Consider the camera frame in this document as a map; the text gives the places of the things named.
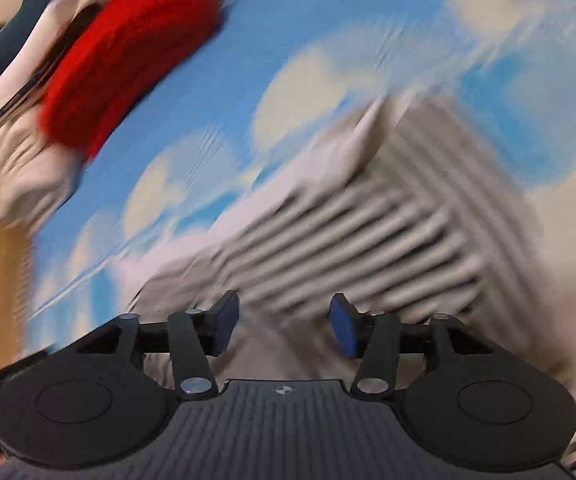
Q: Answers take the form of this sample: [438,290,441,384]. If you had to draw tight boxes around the black white striped garment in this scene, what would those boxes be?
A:
[131,93,554,380]

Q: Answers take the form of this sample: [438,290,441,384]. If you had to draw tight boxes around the white folded clothes stack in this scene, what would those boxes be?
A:
[0,0,109,108]

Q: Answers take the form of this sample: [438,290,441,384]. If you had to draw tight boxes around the cream folded fluffy garment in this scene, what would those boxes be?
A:
[0,107,82,234]

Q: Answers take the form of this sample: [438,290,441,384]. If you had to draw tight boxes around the blue cream patterned bedsheet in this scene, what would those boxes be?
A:
[24,0,576,350]

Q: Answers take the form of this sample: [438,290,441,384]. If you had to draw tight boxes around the red folded knit sweater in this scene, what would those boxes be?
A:
[39,0,221,160]

